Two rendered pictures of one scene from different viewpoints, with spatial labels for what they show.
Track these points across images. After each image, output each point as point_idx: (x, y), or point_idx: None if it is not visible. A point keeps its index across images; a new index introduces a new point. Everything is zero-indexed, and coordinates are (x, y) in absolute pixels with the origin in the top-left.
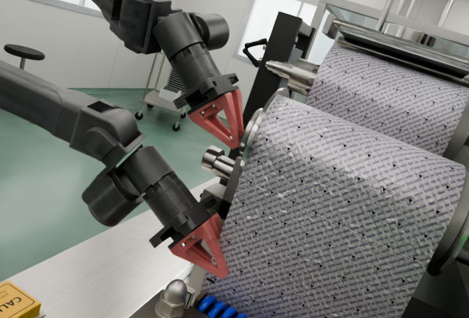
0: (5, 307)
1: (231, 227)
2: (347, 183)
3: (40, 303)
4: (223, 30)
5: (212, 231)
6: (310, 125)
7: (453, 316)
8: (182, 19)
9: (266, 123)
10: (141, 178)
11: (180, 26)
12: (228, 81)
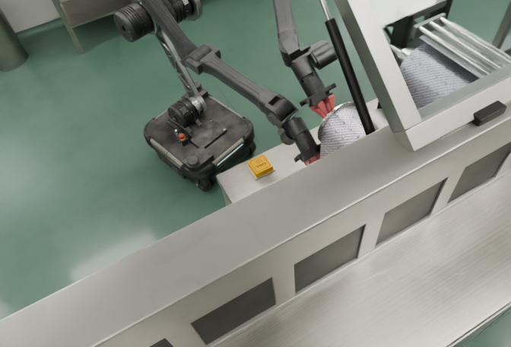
0: (260, 166)
1: None
2: None
3: (271, 166)
4: (331, 56)
5: (315, 160)
6: (340, 132)
7: None
8: (299, 65)
9: (325, 125)
10: (290, 133)
11: (298, 68)
12: (323, 93)
